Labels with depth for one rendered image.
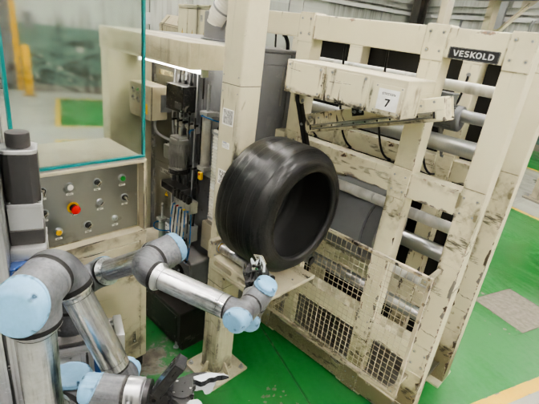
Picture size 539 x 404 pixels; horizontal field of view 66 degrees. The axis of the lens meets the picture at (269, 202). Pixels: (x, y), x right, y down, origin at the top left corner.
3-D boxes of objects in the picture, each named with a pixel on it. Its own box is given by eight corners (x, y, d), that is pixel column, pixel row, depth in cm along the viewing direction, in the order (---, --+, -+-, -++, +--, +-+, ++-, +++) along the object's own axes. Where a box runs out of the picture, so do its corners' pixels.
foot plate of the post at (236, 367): (184, 363, 247) (184, 358, 246) (219, 343, 266) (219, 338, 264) (212, 391, 231) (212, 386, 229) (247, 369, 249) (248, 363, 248)
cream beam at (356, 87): (282, 90, 194) (286, 58, 188) (315, 90, 211) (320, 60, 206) (399, 121, 157) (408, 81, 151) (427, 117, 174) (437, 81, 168)
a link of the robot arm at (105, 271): (66, 272, 167) (156, 241, 138) (95, 256, 179) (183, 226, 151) (79, 298, 168) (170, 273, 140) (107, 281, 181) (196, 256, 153)
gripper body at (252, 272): (262, 260, 155) (260, 280, 144) (268, 277, 159) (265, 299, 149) (243, 262, 156) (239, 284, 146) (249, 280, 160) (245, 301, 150)
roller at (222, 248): (216, 244, 198) (224, 241, 201) (216, 252, 200) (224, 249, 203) (269, 278, 176) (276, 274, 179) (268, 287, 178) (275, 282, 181)
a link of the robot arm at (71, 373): (102, 390, 127) (100, 356, 122) (83, 430, 115) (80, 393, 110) (62, 386, 127) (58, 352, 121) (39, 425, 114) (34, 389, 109)
